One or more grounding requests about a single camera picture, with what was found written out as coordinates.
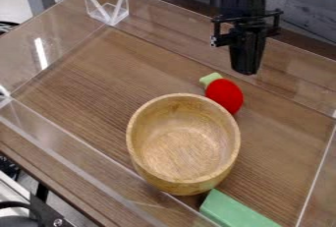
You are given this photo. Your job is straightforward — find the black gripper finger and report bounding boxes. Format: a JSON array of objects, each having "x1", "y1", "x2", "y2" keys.
[{"x1": 230, "y1": 28, "x2": 267, "y2": 76}]

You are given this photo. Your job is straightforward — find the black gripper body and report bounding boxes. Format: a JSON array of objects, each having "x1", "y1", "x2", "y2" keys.
[{"x1": 210, "y1": 9, "x2": 284, "y2": 47}]

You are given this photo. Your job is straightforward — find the red felt fruit green leaf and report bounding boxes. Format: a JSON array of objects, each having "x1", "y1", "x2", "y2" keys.
[{"x1": 200, "y1": 73, "x2": 244, "y2": 114}]

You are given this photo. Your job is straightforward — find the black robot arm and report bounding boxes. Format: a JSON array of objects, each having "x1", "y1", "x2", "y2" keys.
[{"x1": 210, "y1": 0, "x2": 284, "y2": 76}]

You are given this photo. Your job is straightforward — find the wooden bowl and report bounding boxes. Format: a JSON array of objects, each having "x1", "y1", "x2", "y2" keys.
[{"x1": 126, "y1": 93, "x2": 242, "y2": 196}]

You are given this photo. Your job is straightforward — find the clear acrylic tray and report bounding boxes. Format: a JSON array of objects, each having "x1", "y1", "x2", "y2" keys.
[{"x1": 0, "y1": 0, "x2": 336, "y2": 227}]

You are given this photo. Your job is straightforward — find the green block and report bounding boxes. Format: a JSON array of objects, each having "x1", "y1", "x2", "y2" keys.
[{"x1": 200, "y1": 189, "x2": 283, "y2": 227}]

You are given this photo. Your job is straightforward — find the black clamp with cable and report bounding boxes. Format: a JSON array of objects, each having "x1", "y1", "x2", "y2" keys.
[{"x1": 0, "y1": 197, "x2": 76, "y2": 227}]

